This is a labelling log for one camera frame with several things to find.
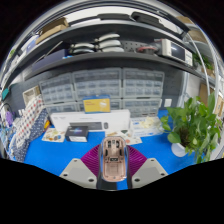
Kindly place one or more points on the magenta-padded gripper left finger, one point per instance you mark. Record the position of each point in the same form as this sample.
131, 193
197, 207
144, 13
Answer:
76, 173

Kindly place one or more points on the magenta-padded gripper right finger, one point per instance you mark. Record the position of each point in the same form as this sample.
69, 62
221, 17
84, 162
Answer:
150, 171

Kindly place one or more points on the small black box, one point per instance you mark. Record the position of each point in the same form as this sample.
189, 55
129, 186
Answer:
76, 133

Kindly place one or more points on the blue white tissue box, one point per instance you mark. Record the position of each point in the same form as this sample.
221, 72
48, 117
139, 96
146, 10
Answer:
146, 128

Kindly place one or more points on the long white keyboard box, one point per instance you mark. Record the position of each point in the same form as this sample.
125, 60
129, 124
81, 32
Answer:
66, 120

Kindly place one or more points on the green plant in white pot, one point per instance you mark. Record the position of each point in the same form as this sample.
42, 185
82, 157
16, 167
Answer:
191, 126

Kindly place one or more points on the patterned fabric bag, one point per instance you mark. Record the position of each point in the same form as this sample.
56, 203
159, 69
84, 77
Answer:
30, 123

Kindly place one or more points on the yellow box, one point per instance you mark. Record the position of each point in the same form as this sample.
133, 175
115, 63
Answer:
96, 105

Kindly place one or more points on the white mesh basket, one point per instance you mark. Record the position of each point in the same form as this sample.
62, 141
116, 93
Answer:
31, 95

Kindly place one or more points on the white metal shelf rack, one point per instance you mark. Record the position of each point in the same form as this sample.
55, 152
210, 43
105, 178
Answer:
200, 36

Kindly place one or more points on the white wall socket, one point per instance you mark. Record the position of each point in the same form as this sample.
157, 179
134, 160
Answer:
168, 102

